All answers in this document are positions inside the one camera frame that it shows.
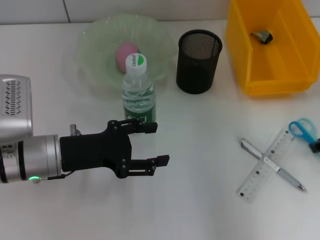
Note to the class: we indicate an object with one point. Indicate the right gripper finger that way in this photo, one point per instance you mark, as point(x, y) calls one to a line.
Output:
point(315, 147)

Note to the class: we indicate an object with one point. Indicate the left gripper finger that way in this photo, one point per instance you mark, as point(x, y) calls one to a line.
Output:
point(150, 127)
point(162, 160)

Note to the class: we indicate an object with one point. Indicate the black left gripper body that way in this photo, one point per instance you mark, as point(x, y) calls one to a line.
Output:
point(95, 152)

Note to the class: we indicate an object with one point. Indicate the blue scissors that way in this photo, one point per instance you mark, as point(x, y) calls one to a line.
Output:
point(303, 133)

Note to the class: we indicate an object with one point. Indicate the water bottle green label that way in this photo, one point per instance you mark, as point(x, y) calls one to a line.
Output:
point(137, 95)

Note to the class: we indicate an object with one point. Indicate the silver pen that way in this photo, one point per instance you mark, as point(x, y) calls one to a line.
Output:
point(287, 176)

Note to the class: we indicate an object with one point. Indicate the transparent plastic ruler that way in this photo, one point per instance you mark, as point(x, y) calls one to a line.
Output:
point(257, 175)

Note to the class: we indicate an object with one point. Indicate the pink toy peach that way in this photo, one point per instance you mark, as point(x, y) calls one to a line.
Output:
point(122, 53)

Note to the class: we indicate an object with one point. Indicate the black mesh pen holder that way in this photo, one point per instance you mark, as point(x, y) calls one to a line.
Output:
point(195, 72)

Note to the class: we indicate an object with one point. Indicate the green glass fruit plate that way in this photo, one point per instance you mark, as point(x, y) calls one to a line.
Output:
point(100, 57)

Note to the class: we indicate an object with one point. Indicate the yellow plastic bin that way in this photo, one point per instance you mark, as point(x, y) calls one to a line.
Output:
point(275, 82)

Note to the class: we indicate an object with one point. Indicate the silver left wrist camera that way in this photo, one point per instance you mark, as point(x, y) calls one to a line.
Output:
point(15, 105)

